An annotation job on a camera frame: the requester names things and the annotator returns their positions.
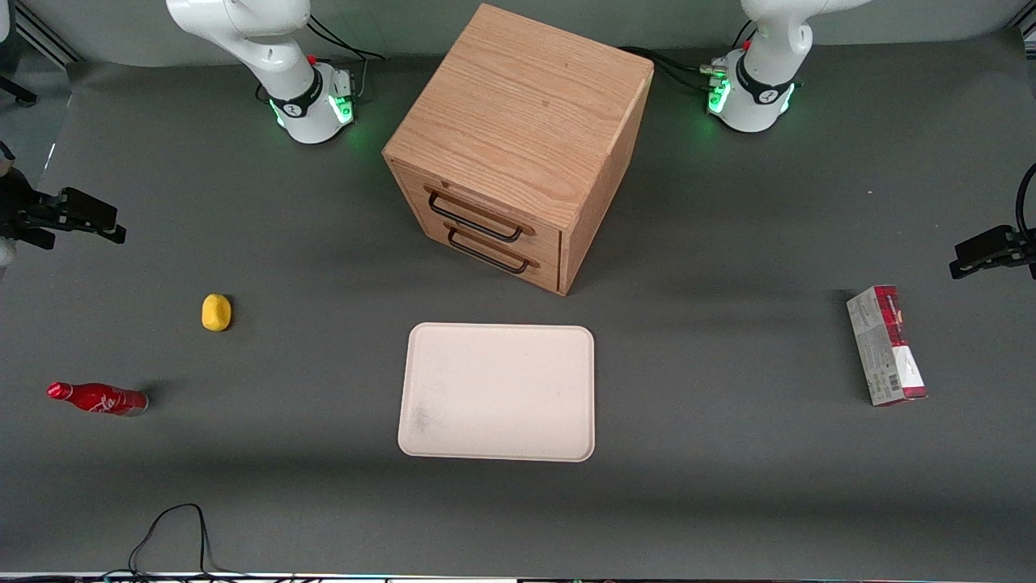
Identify aluminium frame rail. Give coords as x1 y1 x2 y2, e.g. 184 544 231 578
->
15 2 83 66

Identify black left arm base cables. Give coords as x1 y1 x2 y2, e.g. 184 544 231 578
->
619 20 760 91

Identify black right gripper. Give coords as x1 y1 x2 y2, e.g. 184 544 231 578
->
0 166 128 252

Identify black metal drawer handle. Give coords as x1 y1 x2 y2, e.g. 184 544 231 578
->
426 189 537 244
445 223 541 274

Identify wooden drawer front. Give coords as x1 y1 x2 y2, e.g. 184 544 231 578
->
401 164 564 253
421 212 563 293

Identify black right arm base cables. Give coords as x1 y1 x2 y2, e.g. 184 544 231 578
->
304 12 388 104

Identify red and grey carton box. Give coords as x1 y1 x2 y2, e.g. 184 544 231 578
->
846 284 928 406

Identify cream plastic tray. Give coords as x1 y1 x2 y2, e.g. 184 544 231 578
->
397 322 597 463

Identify yellow lemon-shaped object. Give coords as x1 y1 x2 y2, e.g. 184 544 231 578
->
201 293 233 333

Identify black arm base cables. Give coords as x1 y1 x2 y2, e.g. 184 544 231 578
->
304 12 388 104
619 20 760 91

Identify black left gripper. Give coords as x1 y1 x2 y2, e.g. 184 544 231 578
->
949 226 1036 281

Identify red coke bottle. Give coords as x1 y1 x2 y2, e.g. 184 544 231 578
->
46 381 150 418

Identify oak wooden drawer cabinet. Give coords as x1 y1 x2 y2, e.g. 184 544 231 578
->
382 2 655 297

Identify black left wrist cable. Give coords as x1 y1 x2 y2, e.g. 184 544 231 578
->
1015 162 1036 244

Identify black stand foot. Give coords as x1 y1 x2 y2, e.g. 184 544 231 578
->
0 74 38 108

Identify thin black looped cable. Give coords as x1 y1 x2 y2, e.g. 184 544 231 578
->
128 503 248 581

